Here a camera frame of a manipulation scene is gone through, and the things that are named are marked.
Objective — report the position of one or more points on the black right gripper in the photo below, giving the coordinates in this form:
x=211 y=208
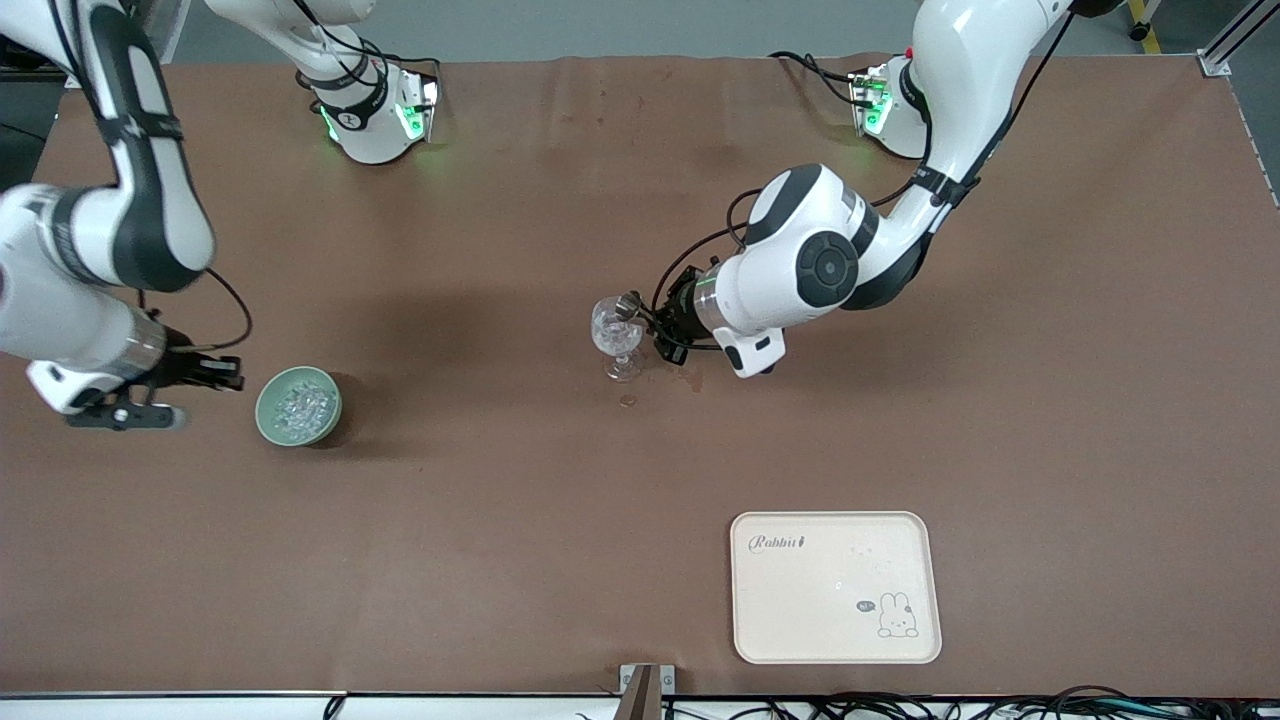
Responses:
x=184 y=367

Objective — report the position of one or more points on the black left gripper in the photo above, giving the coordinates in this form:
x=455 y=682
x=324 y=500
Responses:
x=681 y=302

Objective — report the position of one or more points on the silver metal jigger cup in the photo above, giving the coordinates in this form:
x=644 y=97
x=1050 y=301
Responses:
x=628 y=305

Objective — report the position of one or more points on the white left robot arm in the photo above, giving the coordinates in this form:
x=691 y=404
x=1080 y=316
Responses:
x=800 y=270

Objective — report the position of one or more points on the clear stemmed wine glass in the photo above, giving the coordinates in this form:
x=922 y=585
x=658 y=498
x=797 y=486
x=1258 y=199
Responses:
x=615 y=335

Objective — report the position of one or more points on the clear ice cubes pile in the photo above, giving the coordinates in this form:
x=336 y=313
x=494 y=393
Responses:
x=303 y=408

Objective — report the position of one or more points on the green ceramic bowl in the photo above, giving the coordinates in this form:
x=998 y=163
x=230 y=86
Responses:
x=268 y=425

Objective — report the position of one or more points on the brown table cover mat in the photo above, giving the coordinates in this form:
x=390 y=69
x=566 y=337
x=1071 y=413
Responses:
x=500 y=550

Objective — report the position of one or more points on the cream rabbit print tray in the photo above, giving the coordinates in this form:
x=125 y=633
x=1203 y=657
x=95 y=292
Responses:
x=820 y=620

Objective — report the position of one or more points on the aluminium frame beam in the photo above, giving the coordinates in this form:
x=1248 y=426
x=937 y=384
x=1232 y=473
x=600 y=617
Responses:
x=168 y=25

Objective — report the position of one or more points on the aluminium profile post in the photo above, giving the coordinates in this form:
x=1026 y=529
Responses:
x=640 y=695

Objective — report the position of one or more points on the aluminium frame corner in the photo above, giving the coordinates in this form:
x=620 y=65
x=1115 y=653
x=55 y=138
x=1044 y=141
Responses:
x=1235 y=40

